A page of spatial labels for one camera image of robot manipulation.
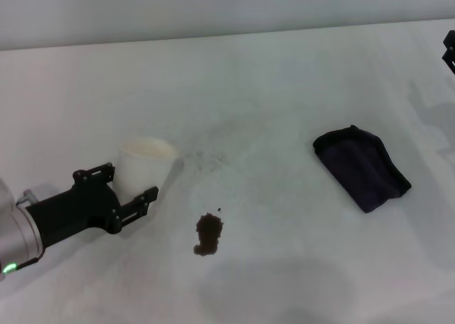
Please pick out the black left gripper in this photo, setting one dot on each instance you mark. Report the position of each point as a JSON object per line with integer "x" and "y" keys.
{"x": 78, "y": 210}

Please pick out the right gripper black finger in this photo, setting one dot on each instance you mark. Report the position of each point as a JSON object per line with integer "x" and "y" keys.
{"x": 451, "y": 40}
{"x": 450, "y": 58}

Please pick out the white paper cup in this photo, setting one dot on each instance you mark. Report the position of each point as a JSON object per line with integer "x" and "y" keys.
{"x": 142, "y": 171}

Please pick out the purple rag with black trim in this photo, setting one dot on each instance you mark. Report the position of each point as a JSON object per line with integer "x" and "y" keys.
{"x": 362, "y": 167}

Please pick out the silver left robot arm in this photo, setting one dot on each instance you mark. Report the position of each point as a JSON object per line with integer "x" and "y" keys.
{"x": 17, "y": 238}

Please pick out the black water stain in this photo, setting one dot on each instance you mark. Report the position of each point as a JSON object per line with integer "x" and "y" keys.
{"x": 208, "y": 231}

